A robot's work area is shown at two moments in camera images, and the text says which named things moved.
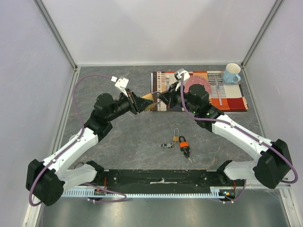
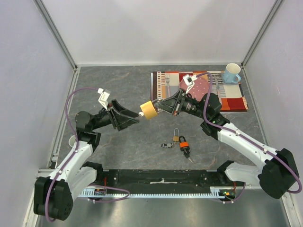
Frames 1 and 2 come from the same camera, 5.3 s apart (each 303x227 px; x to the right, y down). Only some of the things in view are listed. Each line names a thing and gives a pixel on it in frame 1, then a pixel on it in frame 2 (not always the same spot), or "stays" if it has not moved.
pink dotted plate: [198, 80] stays
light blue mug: [228, 76] stays
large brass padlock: [149, 96] to [149, 109]
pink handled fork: [167, 80] stays
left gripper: [138, 103] to [120, 122]
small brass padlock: [176, 138] stays
